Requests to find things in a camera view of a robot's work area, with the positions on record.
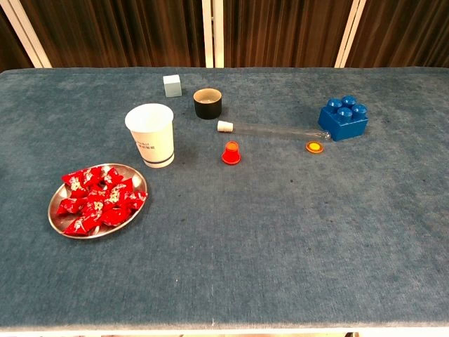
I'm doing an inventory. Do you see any red bottle cap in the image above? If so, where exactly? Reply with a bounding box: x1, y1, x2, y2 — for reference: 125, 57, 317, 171
221, 140, 242, 166

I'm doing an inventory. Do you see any silver metal plate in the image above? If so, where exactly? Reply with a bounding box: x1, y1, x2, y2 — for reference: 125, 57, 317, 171
47, 162, 149, 240

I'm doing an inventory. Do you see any white frame post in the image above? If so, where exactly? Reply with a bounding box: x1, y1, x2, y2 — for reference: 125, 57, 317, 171
334, 0, 368, 69
201, 0, 214, 69
0, 0, 53, 69
213, 0, 225, 69

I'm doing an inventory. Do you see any glass test tube white stopper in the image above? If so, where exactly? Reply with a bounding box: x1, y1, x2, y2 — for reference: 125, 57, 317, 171
217, 120, 332, 141

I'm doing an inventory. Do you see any white paper cup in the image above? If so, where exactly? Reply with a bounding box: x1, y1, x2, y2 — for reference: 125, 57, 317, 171
124, 103, 175, 169

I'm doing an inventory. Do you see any light blue cube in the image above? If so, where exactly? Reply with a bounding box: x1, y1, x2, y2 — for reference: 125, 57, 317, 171
162, 74, 183, 98

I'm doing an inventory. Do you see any black cup brown inside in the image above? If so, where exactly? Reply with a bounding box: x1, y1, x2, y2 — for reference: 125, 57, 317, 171
193, 88, 223, 120

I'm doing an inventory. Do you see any blue felt table cover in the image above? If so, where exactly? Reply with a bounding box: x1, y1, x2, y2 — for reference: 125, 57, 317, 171
0, 67, 449, 333

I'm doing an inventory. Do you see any blue building block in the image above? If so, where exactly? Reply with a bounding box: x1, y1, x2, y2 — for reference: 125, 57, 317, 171
317, 95, 370, 143

